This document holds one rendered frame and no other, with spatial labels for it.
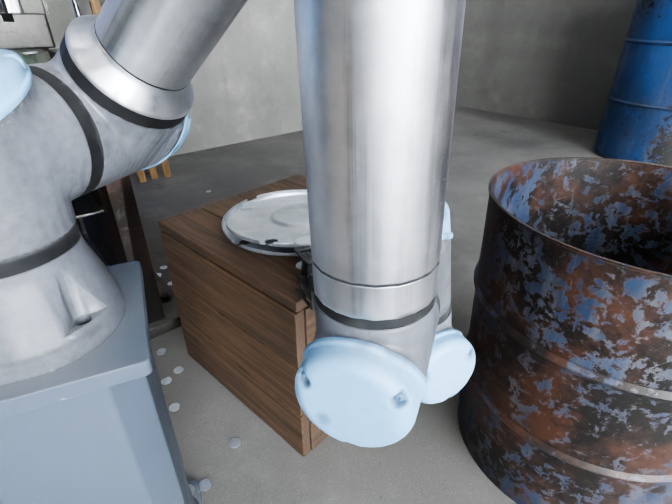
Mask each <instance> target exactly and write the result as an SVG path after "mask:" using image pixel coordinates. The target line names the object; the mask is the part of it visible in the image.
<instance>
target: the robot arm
mask: <svg viewBox="0 0 672 504"><path fill-rule="evenodd" d="M247 1H248V0H105V2H104V4H103V6H102V8H101V10H100V12H99V14H98V15H83V16H79V17H77V18H75V19H74V20H73V21H71V22H70V24H69V26H68V28H67V29H66V31H65V34H64V36H63V38H62V40H61V43H60V45H59V47H58V50H57V52H56V54H55V56H54V57H53V58H52V59H51V60H50V61H48V62H46V63H39V64H30V65H27V64H26V63H24V61H23V59H22V57H21V56H20V55H19V54H17V53H16V52H13V51H11V50H6V49H0V386H2V385H9V384H14V383H18V382H22V381H26V380H30V379H33V378H36V377H39V376H42V375H45V374H48V373H50V372H53V371H55V370H58V369H60V368H62V367H64V366H66V365H68V364H70V363H72V362H74V361H76V360H78V359H80V358H81V357H83V356H85V355H86V354H88V353H89V352H91V351H92V350H94V349H95V348H96V347H98V346H99V345H100V344H101V343H103V342H104V341H105V340H106V339H107V338H108V337H109V336H110V335H111V334H112V333H113V332H114V331H115V329H116V328H117V327H118V325H119V324H120V322H121V320H122V318H123V316H124V313H125V301H124V298H123V294H122V291H121V288H120V285H119V283H118V281H117V279H116V278H115V277H114V275H113V274H112V273H111V272H110V270H109V269H108V268H107V267H106V266H105V264H104V263H103V262H102V261H101V259H100V258H99V257H98V256H97V254H96V253H95V252H94V251H93V250H92V248H91V247H90V246H89V245H88V243H87V242H86V241H85V240H84V238H83V236H82V233H81V230H80V227H79V224H78V221H77V218H76V215H75V212H74V209H73V206H72V203H71V202H72V200H74V199H76V198H78V197H81V196H83V195H85V194H88V193H90V192H91V191H94V190H96V189H98V188H101V187H103V186H105V185H108V184H110V183H112V182H114V181H117V180H119V179H121V178H124V177H126V176H128V175H130V174H133V173H135V172H137V171H140V170H145V169H148V168H151V167H153V166H156V165H158V164H160V163H161V162H163V161H164V160H166V159H167V158H168V157H169V156H171V155H172V154H173V153H175V152H176V151H177V150H178V149H179V148H180V147H181V145H182V144H183V142H184V141H185V139H186V137H187V135H188V132H189V129H190V123H191V117H190V116H188V113H189V112H190V110H191V108H192V106H193V104H194V98H195V96H194V90H193V86H192V84H191V79H192V78H193V77H194V75H195V74H196V72H197V71H198V70H199V68H200V67H201V65H202V64H203V63H204V61H205V60H206V58H207V57H208V56H209V54H210V53H211V51H212V50H213V49H214V47H215V46H216V44H217V43H218V42H219V40H220V39H221V37H222V36H223V35H224V33H225V32H226V30H227V29H228V27H229V26H230V25H231V23H232V22H233V20H234V19H235V18H236V16H237V15H238V13H239V12H240V11H241V9H242V8H243V6H244V5H245V4H246V2H247ZM293 2H294V16H295V30H296V44H297V58H298V72H299V86H300V101H301V115H302V129H303V143H304V157H305V171H306V185H307V199H308V213H309V228H310V235H307V236H304V237H301V238H298V239H296V240H295V241H294V244H295V245H299V246H305V247H300V248H295V249H294V251H295V252H296V253H297V254H298V255H299V256H300V257H301V259H302V261H300V262H298V263H297V264H296V268H297V269H299V270H301V274H302V275H298V284H299V287H300V289H301V290H302V291H298V294H299V295H300V297H301V298H302V299H303V301H304V302H305V303H306V304H307V306H308V307H309V308H310V310H311V311H313V310H315V316H316V333H315V337H314V340H313V341H312V342H311V343H309V344H308V345H307V347H306V348H305V350H304V352H303V361H302V363H301V365H300V367H299V369H298V371H297V373H296V377H295V393H296V397H297V400H298V402H299V404H300V407H301V408H302V410H303V412H304V413H305V415H306V416H307V417H308V418H309V419H310V420H311V421H312V422H313V423H314V424H315V425H316V426H317V427H318V428H319V429H321V430H322V431H323V432H325V433H326V434H328V435H330V436H331V437H333V438H335V439H337V440H339V441H342V442H349V443H350V444H354V445H357V446H360V447H382V446H387V445H390V444H393V443H395V442H397V441H399V440H400V439H402V438H403V437H405V436H406V435H407V434H408V432H409V431H410V430H411V428H412V427H413V425H414V423H415V420H416V417H417V413H418V410H419V406H420V402H422V403H427V404H435V403H439V402H442V401H444V400H446V399H447V398H449V397H452V396H454V395H455V394H456V393H458V392H459V391H460V390H461V389H462V388H463V387H464V385H465V384H466V383H467V381H468V380H469V378H470V376H471V375H472V372H473V370H474V366H475V351H474V349H473V347H472V345H471V344H470V342H469V341H468V340H467V339H465V338H464V337H463V334H462V333H461V332H460V331H459V330H457V329H454V328H453V327H452V323H451V319H452V307H451V238H453V233H452V232H451V227H450V210H449V206H448V204H447V203H446V192H447V182H448V172H449V163H450V153H451V143H452V133H453V123H454V113H455V103H456V93H457V83H458V74H459V64H460V54H461V44H462V34H463V24H464V14H465V4H466V0H293ZM307 251H308V252H307ZM303 252H306V255H304V256H303V255H302V253H303ZM304 296H307V297H308V298H309V300H310V303H309V302H308V300H307V299H306V298H305V297H304Z"/></svg>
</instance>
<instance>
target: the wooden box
mask: <svg viewBox="0 0 672 504"><path fill-rule="evenodd" d="M284 190H307V185H306V177H305V176H302V175H299V174H297V175H294V176H291V177H288V178H285V179H282V180H279V181H276V182H273V183H270V184H267V185H264V186H261V187H258V188H255V189H252V190H249V191H246V192H243V193H240V194H238V196H237V195H234V196H231V197H229V198H226V199H223V200H220V201H217V202H214V203H211V204H208V205H205V206H202V207H201V208H196V209H193V210H190V211H187V212H184V213H181V214H178V215H175V216H172V217H169V218H166V219H163V220H160V221H158V223H159V227H160V229H161V230H162V231H161V232H160V233H161V238H162V242H163V246H164V251H165V255H166V259H167V264H168V268H169V273H170V276H171V277H172V278H171V281H172V286H173V290H174V294H175V299H176V303H177V307H178V312H179V316H180V318H181V319H180V320H181V325H182V329H183V333H184V338H185V342H186V347H187V351H188V354H189V355H190V356H191V357H192V358H193V359H194V360H195V361H196V362H198V363H199V364H200V365H201V366H202V367H203V368H204V369H205V370H207V371H208V372H209V373H210V374H211V375H212V376H213V377H214V378H216V379H217V380H218V381H219V382H220V383H221V384H222V385H223V386H225V387H226V388H227V389H228V390H229V391H230V392H231V393H232V394H233V395H235V396H236V397H237V398H238V399H239V400H240V401H241V402H242V403H244V404H245V405H246V406H247V407H248V408H249V409H250V410H251V411H253V412H254V413H255V414H256V415H257V416H258V417H259V418H260V419H262V420H263V421H264V422H265V423H266V424H267V425H268V426H269V427H271V428H272V429H273V430H274V431H275V432H276V433H277V434H278V435H279V436H281V437H282V438H283V439H284V440H285V441H286V442H287V443H288V444H290V445H291V446H292V447H293V448H294V449H295V450H296V451H297V452H299V453H300V454H301V455H302V456H303V457H304V456H305V455H306V454H308V453H309V452H310V449H311V450H313V449H314V448H315V447H317V446H318V445H319V444H320V443H321V442H322V441H323V440H324V439H325V438H326V437H327V436H328V434H326V433H325V432H323V431H322V430H321V429H319V428H318V427H317V426H316V425H315V424H314V423H313V422H312V421H311V420H310V419H309V418H308V417H307V416H306V415H305V413H304V412H303V410H302V408H301V407H300V404H299V402H298V400H297V397H296V393H295V377H296V373H297V371H298V369H299V367H300V365H301V363H302V361H303V352H304V350H305V348H306V347H307V345H308V344H309V343H311V342H312V341H313V340H314V337H315V333H316V316H315V310H313V311H311V310H310V308H309V307H308V306H307V304H306V303H305V302H304V301H303V299H302V298H301V297H300V295H299V294H298V291H302V290H301V289H300V287H299V284H298V275H302V274H301V270H299V269H297V268H296V264H297V263H298V262H300V261H302V259H301V257H300V256H274V255H266V254H261V253H256V252H252V251H249V250H246V249H243V248H241V247H239V245H241V244H243V245H245V244H249V243H251V242H248V241H245V240H242V241H240V242H239V243H240V244H238V245H235V244H234V243H232V242H231V241H230V240H229V239H228V238H227V237H226V236H225V235H224V233H223V230H222V225H221V223H222V219H223V217H224V215H225V214H226V212H227V211H228V210H229V209H231V208H232V207H233V206H235V205H236V204H238V203H240V202H242V201H244V200H246V199H247V201H251V200H253V199H256V198H257V197H256V196H258V195H261V194H266V193H270V192H276V191H284Z"/></svg>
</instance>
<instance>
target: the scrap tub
mask: <svg viewBox="0 0 672 504"><path fill-rule="evenodd" d="M488 191H489V199H488V206H487V213H486V219H485V226H484V233H483V240H482V246H481V253H480V260H479V261H478V263H477V265H476V267H475V270H474V286H475V294H474V301H473V307H472V314H471V321H470V328H469V332H468V334H467V336H466V339H467V340H468V341H469V342H470V344H471V345H472V347H473V349H474V351H475V366H474V370H473V372H472V375H471V376H470V378H469V380H468V381H467V383H466V384H465V385H464V387H463V388H462V389H461V390H460V395H459V402H458V423H459V428H460V432H461V435H462V438H463V441H464V443H465V445H466V447H467V449H468V451H469V453H470V455H471V456H472V458H473V460H474V461H475V462H476V464H477V465H478V467H479V468H480V469H481V470H482V472H483V473H484V474H485V475H486V476H487V478H488V479H489V480H490V481H491V482H492V483H493V484H494V485H495V486H496V487H497V488H498V489H500V490H501V491H502V492H503V493H504V494H505V495H506V496H508V497H509V498H510V499H512V500H513V501H514V502H515V503H517V504H672V166H666V165H660V164H654V163H647V162H639V161H631V160H622V159H610V158H595V157H556V158H543V159H535V160H528V161H523V162H519V163H515V164H512V165H509V166H507V167H505V168H502V169H501V170H499V171H497V172H496V173H495V174H494V175H493V176H492V177H491V179H490V181H489V185H488ZM477 273H478V274H477Z"/></svg>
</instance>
